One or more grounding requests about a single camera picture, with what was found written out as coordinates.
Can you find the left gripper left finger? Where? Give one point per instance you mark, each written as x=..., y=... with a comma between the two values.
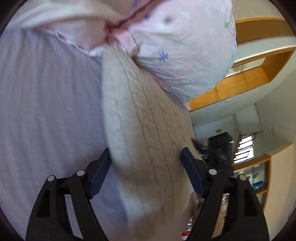
x=63, y=211

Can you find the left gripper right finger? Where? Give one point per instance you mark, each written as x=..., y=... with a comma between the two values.
x=244, y=218

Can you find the beige cable knit sweater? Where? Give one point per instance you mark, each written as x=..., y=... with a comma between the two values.
x=146, y=131

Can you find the lilac textured bed sheet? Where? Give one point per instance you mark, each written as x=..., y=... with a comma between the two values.
x=51, y=117

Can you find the pink floral pillow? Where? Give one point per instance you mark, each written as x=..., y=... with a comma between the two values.
x=187, y=46

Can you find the white floral pillow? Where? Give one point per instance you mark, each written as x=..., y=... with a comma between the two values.
x=87, y=25

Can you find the wooden headboard frame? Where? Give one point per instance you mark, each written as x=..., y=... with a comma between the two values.
x=256, y=69

